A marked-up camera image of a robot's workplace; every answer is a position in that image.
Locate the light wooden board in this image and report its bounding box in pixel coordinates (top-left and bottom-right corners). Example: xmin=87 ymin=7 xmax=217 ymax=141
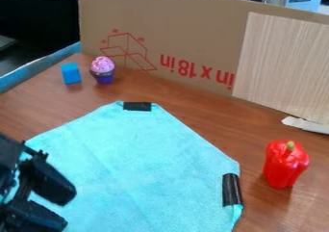
xmin=231 ymin=12 xmax=329 ymax=126

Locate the pink and purple toy cupcake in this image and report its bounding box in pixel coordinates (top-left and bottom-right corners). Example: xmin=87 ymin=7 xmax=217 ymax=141
xmin=89 ymin=56 xmax=117 ymax=86

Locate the cardboard box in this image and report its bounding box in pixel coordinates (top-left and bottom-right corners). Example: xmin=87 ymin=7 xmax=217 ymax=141
xmin=77 ymin=0 xmax=329 ymax=98

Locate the red toy pepper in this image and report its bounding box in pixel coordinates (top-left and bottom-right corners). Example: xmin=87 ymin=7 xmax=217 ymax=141
xmin=262 ymin=140 xmax=312 ymax=190

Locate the light blue cloth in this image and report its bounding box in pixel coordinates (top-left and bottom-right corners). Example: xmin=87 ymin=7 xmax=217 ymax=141
xmin=0 ymin=100 xmax=246 ymax=232

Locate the blue block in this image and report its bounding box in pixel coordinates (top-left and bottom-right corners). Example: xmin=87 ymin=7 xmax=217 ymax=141
xmin=60 ymin=62 xmax=84 ymax=86

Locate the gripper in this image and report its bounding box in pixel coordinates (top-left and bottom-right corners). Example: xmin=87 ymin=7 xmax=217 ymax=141
xmin=0 ymin=134 xmax=79 ymax=232

